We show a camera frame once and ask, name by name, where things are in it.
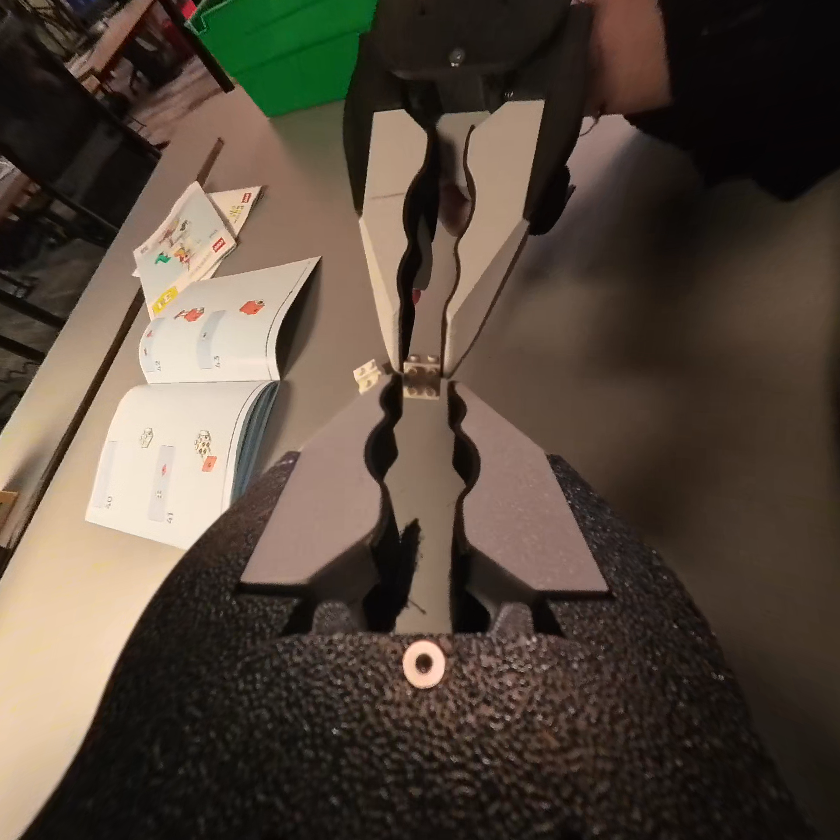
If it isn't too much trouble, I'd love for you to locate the closed lego instruction booklet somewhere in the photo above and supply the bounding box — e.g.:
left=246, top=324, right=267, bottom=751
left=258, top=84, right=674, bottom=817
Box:
left=133, top=182, right=238, bottom=317

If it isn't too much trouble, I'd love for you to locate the small yellow-print leaflet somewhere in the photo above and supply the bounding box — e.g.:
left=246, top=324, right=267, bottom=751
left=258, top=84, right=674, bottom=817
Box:
left=208, top=185, right=263, bottom=238

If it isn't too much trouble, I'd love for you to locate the green plastic bin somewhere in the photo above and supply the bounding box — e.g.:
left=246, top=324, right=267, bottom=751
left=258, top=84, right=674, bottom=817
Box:
left=185, top=0, right=379, bottom=119

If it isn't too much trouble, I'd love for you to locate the person's right hand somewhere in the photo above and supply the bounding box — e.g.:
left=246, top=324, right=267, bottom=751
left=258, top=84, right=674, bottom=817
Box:
left=583, top=0, right=678, bottom=122

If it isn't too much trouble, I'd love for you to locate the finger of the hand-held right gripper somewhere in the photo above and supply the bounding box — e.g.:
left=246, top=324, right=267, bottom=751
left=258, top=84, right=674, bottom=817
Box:
left=360, top=107, right=439, bottom=376
left=436, top=98, right=547, bottom=379

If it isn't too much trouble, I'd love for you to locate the small white studded lego brick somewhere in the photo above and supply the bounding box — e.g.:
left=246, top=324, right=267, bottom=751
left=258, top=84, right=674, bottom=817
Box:
left=403, top=353, right=442, bottom=400

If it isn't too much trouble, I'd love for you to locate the person's right forearm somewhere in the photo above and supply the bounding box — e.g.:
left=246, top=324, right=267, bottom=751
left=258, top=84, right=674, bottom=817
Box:
left=623, top=0, right=840, bottom=202

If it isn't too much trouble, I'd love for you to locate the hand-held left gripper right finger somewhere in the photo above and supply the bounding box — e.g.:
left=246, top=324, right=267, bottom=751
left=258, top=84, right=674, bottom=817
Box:
left=449, top=380, right=615, bottom=609

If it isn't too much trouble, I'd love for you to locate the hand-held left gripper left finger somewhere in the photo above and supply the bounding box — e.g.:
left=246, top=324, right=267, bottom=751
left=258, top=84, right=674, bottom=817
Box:
left=239, top=377, right=403, bottom=602

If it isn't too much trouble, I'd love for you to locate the dark metal frame furniture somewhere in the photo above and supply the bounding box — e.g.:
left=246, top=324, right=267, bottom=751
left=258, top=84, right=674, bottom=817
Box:
left=0, top=16, right=163, bottom=368

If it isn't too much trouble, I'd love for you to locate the brown wooden table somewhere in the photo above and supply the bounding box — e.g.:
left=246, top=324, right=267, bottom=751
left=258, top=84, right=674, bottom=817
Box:
left=66, top=0, right=236, bottom=94

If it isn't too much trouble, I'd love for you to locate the open lego instruction booklet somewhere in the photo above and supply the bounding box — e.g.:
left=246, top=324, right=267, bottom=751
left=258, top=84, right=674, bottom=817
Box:
left=84, top=255, right=322, bottom=550

